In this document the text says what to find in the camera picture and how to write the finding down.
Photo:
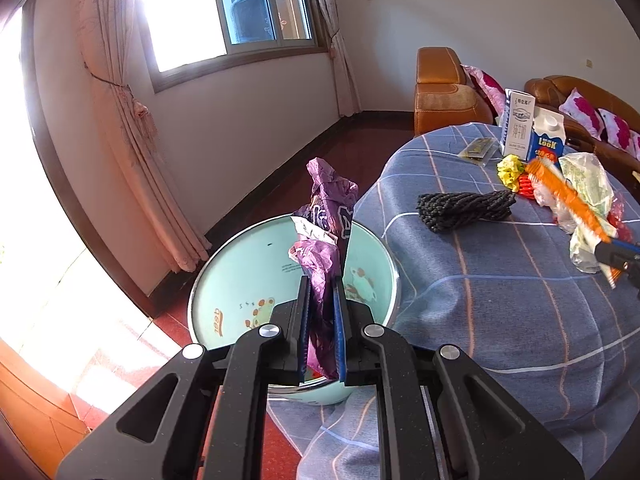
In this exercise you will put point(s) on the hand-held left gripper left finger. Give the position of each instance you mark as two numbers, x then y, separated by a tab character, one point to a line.
303	332

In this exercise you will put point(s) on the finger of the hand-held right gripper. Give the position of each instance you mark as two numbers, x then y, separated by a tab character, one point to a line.
634	274
620	255

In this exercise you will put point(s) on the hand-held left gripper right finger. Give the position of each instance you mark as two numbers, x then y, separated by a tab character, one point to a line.
340	335

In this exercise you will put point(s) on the red transparent plastic bag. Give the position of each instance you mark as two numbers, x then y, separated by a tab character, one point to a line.
621	222

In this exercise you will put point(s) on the orange snack wrapper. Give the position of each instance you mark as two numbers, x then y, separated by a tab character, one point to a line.
565	191

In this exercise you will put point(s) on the teal cartoon-print bin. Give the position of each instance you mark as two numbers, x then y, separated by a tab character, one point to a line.
240	270

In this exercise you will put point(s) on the red foam fruit net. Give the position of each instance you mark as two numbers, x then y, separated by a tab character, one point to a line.
526	187

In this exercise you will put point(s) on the purple plastic bag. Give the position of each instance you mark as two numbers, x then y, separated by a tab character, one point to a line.
325	210

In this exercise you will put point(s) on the white plastic bag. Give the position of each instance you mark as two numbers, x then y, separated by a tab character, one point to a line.
586	175

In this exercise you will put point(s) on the blue milk carton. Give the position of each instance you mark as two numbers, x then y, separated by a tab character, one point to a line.
545	145

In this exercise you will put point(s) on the yellow foam fruit net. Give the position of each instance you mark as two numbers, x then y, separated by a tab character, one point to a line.
510	170

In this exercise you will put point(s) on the blue plaid tablecloth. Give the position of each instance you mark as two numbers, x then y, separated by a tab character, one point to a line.
475	285

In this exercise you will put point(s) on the white tall milk carton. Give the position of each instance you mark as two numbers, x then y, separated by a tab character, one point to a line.
517	130

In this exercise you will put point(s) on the dark flat sachet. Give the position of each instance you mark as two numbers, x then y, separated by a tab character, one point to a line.
477	150

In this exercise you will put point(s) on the brown leather sofa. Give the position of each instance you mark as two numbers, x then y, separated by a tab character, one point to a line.
547	92

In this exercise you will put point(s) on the large pink floral pillow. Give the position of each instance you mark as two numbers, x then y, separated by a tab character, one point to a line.
487	85

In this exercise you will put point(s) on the brown leather armchair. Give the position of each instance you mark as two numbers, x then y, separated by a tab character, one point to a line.
440	95

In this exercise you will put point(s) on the pink tied curtain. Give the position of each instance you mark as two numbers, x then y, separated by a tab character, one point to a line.
135	125

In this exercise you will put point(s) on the pale narrow curtain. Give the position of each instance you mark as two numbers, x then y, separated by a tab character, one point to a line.
340	60

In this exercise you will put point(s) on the orange wooden panel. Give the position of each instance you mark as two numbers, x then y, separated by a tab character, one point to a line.
35	400

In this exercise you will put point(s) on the window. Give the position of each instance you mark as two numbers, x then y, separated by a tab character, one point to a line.
240	15

